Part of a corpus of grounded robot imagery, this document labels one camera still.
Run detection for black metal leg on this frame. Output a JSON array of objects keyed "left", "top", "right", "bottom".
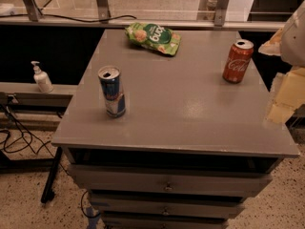
[{"left": 41, "top": 147, "right": 63, "bottom": 204}]

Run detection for top grey drawer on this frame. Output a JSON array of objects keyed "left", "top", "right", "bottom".
[{"left": 69, "top": 164, "right": 272, "bottom": 198}]

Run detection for orange coke can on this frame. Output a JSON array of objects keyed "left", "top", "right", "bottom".
[{"left": 222, "top": 39, "right": 254, "bottom": 84}]

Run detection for middle grey drawer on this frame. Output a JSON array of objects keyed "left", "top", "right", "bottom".
[{"left": 90, "top": 194, "right": 244, "bottom": 219}]

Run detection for black floor cables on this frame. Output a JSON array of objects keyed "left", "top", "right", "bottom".
[{"left": 0, "top": 102, "right": 71, "bottom": 177}]

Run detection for bottom grey drawer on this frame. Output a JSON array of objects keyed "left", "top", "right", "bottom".
[{"left": 102, "top": 216, "right": 228, "bottom": 229}]

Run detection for blue silver energy drink can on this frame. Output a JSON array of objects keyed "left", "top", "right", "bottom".
[{"left": 98, "top": 66, "right": 126, "bottom": 117}]

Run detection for black cable on ledge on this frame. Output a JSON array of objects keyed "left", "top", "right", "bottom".
[{"left": 0, "top": 12, "right": 137, "bottom": 24}]

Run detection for white pump dispenser bottle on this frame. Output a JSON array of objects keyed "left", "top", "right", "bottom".
[{"left": 31, "top": 61, "right": 53, "bottom": 93}]

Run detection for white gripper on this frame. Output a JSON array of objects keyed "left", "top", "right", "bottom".
[{"left": 258, "top": 1, "right": 305, "bottom": 124}]

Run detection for grey drawer cabinet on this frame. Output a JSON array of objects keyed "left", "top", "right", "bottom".
[{"left": 52, "top": 30, "right": 299, "bottom": 223}]

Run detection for grey drawer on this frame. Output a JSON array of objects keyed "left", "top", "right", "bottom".
[
  {"left": 90, "top": 194, "right": 244, "bottom": 219},
  {"left": 69, "top": 164, "right": 272, "bottom": 198},
  {"left": 102, "top": 216, "right": 228, "bottom": 229}
]

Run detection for green chip bag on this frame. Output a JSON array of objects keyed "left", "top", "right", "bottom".
[{"left": 125, "top": 22, "right": 181, "bottom": 56}]

